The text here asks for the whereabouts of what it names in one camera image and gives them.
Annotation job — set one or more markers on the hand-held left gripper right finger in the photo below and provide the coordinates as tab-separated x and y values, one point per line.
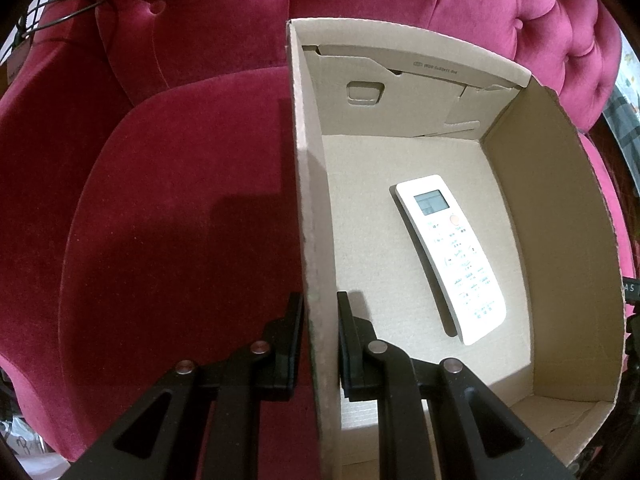
352	360

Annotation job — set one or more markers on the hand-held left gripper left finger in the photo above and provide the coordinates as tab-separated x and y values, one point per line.
284	360

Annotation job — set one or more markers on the cardboard box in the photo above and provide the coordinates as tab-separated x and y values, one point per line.
550	260

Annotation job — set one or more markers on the white remote control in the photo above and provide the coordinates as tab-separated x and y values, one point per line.
450	240

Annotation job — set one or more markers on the patterned cloth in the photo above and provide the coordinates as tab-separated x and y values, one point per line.
627	110

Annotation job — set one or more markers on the red velvet tufted sofa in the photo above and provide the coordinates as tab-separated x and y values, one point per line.
175	210

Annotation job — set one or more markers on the white plastic bag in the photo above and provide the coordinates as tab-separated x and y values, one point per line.
25	440

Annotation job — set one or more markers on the brown cardboard tag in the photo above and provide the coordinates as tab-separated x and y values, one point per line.
15	65

